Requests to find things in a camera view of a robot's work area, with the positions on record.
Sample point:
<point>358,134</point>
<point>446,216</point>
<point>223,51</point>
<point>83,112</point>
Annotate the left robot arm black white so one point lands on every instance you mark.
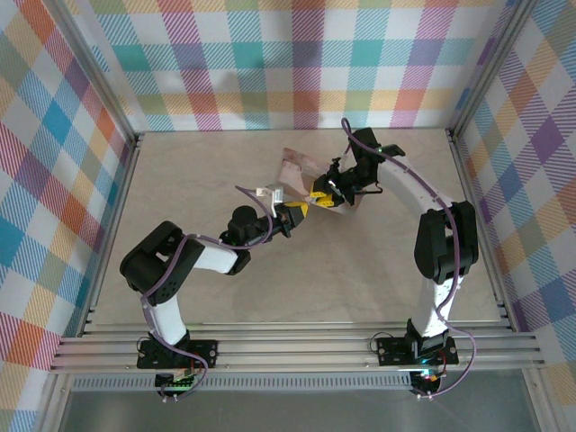
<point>164,315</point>

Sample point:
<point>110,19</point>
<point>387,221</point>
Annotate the left controller circuit board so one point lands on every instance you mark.
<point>173,382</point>

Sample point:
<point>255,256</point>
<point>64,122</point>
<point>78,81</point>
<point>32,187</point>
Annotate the left aluminium frame post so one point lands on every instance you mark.
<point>90,67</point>

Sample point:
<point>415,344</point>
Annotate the aluminium side rail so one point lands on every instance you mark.
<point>120,198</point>
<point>472,198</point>

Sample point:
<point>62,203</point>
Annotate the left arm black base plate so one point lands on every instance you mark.
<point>202,353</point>

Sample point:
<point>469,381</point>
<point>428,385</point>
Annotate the controller circuit board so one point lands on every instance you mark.
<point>173,382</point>
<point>427,380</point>

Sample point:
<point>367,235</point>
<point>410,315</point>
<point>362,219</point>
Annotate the right aluminium side rail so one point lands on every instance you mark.
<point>472,198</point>

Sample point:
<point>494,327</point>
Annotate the aluminium cross rail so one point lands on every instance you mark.
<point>292,346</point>

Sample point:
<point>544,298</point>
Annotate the right controller circuit board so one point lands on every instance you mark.
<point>427,380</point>

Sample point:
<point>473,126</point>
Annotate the pink decorated tin box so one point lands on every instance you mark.
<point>294,173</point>

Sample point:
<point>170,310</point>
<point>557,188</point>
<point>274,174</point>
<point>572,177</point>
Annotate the aluminium frame post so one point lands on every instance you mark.
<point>90,67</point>
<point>490,67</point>

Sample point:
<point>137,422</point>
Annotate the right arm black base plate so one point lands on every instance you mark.
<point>391,353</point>

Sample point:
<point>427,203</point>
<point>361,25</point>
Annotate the right aluminium frame post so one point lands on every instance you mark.
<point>490,67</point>

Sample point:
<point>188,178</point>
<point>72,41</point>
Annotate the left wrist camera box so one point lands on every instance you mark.
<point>275,193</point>

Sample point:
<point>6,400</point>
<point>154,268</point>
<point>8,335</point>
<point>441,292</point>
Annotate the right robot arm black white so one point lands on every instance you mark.
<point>434,306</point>

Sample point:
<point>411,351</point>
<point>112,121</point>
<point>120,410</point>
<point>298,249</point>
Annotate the left aluminium side rail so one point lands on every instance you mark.
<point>120,198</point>

